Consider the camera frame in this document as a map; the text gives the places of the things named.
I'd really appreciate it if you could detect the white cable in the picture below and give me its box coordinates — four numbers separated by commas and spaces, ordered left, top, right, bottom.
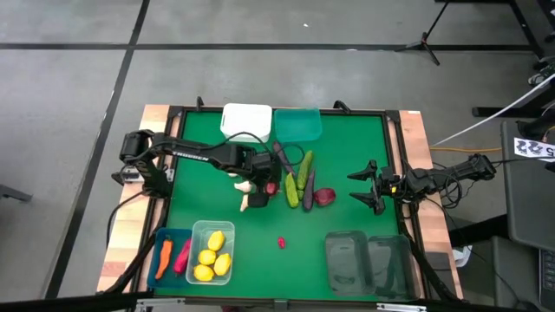
430, 72, 555, 148

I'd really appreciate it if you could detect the clear plastic bin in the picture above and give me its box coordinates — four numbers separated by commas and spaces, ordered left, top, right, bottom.
185, 219, 237, 287

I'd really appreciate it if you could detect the green table mat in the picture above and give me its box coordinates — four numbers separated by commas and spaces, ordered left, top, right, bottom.
166, 110, 401, 301

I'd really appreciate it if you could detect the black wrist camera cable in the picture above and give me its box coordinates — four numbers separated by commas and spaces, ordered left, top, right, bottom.
220, 131, 305, 168

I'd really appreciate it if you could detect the grey furniture leg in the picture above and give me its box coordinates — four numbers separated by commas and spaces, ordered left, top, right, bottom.
0, 183, 34, 204

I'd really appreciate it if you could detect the green cucumber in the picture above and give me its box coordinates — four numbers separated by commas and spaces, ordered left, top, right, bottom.
295, 149, 315, 192
284, 172, 301, 210

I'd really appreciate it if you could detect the blue plastic basket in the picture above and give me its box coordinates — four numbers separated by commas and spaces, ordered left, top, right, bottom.
147, 227, 194, 289

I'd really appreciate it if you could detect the black tripod stand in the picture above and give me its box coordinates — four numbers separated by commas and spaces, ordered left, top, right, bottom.
393, 0, 452, 67

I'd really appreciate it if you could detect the white plastic basket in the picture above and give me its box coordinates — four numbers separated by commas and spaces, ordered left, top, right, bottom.
219, 102, 274, 145

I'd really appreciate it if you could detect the black keyboard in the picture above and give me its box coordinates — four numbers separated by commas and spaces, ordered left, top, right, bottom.
538, 248, 555, 310

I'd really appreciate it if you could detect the yellow cable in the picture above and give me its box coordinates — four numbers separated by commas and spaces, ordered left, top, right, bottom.
428, 146, 505, 154

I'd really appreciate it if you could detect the dark translucent plastic bin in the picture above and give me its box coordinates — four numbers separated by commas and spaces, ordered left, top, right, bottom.
368, 234, 420, 302
324, 230, 375, 297

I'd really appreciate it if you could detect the dark grey desk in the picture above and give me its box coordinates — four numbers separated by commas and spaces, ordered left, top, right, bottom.
499, 120, 555, 253

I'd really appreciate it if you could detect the dark red apple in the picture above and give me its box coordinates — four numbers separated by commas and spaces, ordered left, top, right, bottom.
313, 186, 337, 208

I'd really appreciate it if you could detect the numbered paper label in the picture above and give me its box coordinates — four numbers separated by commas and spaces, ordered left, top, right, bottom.
513, 136, 555, 164

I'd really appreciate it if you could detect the orange carrot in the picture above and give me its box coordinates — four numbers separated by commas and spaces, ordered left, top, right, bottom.
154, 235, 175, 281

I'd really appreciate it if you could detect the thin purple eggplant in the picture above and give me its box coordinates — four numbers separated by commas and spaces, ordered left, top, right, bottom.
271, 140, 297, 177

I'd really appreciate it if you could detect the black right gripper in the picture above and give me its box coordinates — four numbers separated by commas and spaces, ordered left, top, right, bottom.
346, 159, 412, 217

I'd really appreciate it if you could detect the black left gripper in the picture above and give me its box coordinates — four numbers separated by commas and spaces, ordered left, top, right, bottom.
247, 151, 284, 209

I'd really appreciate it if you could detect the long purple eggplant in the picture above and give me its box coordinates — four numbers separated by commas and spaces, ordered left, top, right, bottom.
301, 169, 317, 213

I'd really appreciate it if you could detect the long red pepper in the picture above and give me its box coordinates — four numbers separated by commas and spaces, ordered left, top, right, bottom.
173, 237, 193, 276

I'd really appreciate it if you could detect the teal plastic basket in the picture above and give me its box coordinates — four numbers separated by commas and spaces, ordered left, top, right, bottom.
273, 107, 323, 144

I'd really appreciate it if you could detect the black table frame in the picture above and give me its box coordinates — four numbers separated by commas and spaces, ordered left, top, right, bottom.
129, 103, 463, 304

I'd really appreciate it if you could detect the black desk leg frame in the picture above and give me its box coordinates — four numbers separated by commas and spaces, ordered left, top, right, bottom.
434, 0, 555, 119

